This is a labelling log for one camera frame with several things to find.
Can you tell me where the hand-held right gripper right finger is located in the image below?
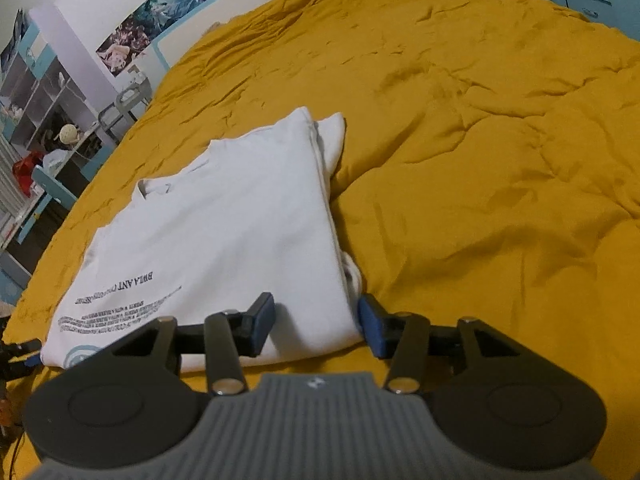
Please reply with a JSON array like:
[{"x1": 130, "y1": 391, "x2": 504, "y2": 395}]
[{"x1": 359, "y1": 294, "x2": 521, "y2": 395}]

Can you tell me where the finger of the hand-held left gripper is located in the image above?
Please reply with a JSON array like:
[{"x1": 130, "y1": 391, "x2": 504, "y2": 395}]
[
  {"x1": 0, "y1": 357, "x2": 31, "y2": 383},
  {"x1": 0, "y1": 338, "x2": 45, "y2": 368}
]

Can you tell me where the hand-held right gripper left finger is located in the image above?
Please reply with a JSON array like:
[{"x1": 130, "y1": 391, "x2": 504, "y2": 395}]
[{"x1": 112, "y1": 292, "x2": 275, "y2": 396}]

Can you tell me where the white printed sweatshirt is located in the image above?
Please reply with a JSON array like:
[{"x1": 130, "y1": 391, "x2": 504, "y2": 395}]
[{"x1": 40, "y1": 106, "x2": 366, "y2": 373}]

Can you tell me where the blue chair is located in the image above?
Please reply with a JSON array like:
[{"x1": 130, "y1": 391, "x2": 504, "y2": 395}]
[{"x1": 31, "y1": 165, "x2": 79, "y2": 211}]

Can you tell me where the red bag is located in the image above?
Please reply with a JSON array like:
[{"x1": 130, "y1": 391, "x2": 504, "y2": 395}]
[{"x1": 12, "y1": 152, "x2": 47, "y2": 197}]

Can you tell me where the white blue desk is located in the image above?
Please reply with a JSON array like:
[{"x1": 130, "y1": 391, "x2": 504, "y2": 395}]
[{"x1": 0, "y1": 120, "x2": 117, "y2": 261}]

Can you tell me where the yellow quilt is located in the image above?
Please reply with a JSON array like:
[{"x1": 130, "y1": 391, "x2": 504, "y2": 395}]
[{"x1": 0, "y1": 0, "x2": 640, "y2": 466}]

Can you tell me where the grey trolley cart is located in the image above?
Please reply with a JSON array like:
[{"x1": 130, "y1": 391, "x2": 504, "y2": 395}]
[{"x1": 97, "y1": 67, "x2": 152, "y2": 137}]

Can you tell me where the white blue-edged headboard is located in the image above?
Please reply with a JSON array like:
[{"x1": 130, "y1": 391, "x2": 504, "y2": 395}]
[{"x1": 154, "y1": 0, "x2": 361, "y2": 75}]

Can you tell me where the white wall shelf unit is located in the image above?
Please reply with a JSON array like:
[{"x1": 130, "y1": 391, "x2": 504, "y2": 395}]
[{"x1": 0, "y1": 10, "x2": 103, "y2": 153}]

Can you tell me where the wall poster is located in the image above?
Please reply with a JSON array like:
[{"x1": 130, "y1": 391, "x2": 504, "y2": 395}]
[
  {"x1": 95, "y1": 10, "x2": 166, "y2": 79},
  {"x1": 132, "y1": 0, "x2": 183, "y2": 41}
]

